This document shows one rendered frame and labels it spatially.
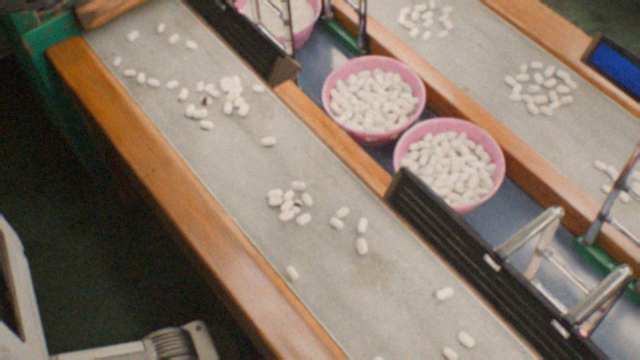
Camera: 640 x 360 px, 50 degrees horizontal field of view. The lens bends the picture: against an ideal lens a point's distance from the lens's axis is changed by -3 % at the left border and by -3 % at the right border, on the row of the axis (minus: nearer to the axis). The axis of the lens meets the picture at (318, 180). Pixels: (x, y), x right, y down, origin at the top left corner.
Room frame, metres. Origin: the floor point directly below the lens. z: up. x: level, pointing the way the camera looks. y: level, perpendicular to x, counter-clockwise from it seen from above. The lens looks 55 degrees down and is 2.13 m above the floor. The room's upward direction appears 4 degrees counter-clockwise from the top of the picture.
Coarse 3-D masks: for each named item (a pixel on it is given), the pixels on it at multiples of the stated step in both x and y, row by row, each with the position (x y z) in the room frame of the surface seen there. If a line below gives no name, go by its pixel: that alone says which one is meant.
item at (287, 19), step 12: (216, 0) 1.21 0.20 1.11; (228, 0) 1.20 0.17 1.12; (252, 0) 1.41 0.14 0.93; (264, 0) 1.37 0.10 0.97; (288, 0) 1.28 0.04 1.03; (252, 12) 1.41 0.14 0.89; (276, 12) 1.32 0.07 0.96; (288, 12) 1.28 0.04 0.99; (288, 24) 1.28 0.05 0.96; (288, 36) 1.28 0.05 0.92; (288, 48) 1.28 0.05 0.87
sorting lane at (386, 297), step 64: (128, 64) 1.40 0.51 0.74; (192, 64) 1.38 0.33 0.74; (192, 128) 1.15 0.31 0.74; (256, 128) 1.14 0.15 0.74; (256, 192) 0.94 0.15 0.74; (320, 192) 0.93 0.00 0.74; (320, 256) 0.76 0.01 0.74; (384, 256) 0.74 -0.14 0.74; (320, 320) 0.60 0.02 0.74; (384, 320) 0.59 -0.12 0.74; (448, 320) 0.58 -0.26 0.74
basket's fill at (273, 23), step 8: (272, 0) 1.63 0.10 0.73; (280, 0) 1.64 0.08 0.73; (296, 0) 1.63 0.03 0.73; (304, 0) 1.63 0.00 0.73; (248, 8) 1.61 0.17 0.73; (264, 8) 1.60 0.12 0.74; (280, 8) 1.59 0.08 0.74; (296, 8) 1.59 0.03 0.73; (304, 8) 1.59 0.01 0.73; (248, 16) 1.57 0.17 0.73; (264, 16) 1.56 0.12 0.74; (272, 16) 1.56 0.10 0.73; (296, 16) 1.56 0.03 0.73; (304, 16) 1.56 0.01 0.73; (312, 16) 1.55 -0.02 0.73; (264, 24) 1.53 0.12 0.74; (272, 24) 1.53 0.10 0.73; (280, 24) 1.53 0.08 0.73; (296, 24) 1.52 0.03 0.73; (304, 24) 1.52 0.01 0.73; (272, 32) 1.50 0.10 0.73; (280, 32) 1.50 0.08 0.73
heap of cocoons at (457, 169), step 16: (416, 144) 1.05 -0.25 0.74; (432, 144) 1.05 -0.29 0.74; (448, 144) 1.05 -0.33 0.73; (464, 144) 1.04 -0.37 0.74; (400, 160) 1.00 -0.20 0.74; (416, 160) 1.01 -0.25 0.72; (432, 160) 1.00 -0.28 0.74; (448, 160) 1.00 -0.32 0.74; (464, 160) 0.99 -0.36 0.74; (480, 160) 1.00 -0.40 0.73; (432, 176) 0.96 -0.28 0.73; (448, 176) 0.95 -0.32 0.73; (464, 176) 0.94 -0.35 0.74; (480, 176) 0.95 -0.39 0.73; (448, 192) 0.90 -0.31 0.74; (464, 192) 0.90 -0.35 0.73; (480, 192) 0.89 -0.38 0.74
